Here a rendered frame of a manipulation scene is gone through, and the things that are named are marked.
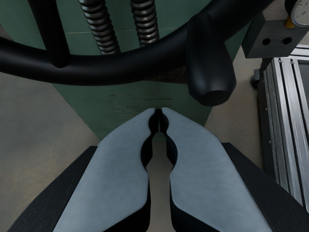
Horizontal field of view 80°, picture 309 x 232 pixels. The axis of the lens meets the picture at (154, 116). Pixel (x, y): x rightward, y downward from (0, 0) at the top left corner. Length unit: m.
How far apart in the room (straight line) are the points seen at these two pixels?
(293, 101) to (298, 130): 0.11
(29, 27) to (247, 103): 0.91
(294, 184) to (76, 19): 0.68
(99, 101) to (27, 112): 0.65
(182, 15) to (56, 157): 0.80
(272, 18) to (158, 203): 0.69
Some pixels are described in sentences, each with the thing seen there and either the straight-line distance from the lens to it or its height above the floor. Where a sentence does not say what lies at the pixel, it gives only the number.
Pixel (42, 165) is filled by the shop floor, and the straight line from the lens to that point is 0.99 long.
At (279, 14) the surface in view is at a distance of 0.38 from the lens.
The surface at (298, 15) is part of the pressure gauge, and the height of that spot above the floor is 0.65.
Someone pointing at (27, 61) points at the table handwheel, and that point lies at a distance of 0.19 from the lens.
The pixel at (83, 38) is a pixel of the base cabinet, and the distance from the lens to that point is 0.40.
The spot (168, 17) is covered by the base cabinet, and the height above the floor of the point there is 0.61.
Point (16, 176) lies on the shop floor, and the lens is 1.04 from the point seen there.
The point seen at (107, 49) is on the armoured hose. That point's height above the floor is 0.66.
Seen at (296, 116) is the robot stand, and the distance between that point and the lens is 0.80.
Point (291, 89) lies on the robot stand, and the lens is 0.86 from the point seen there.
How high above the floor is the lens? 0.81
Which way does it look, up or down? 62 degrees down
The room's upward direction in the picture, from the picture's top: 6 degrees counter-clockwise
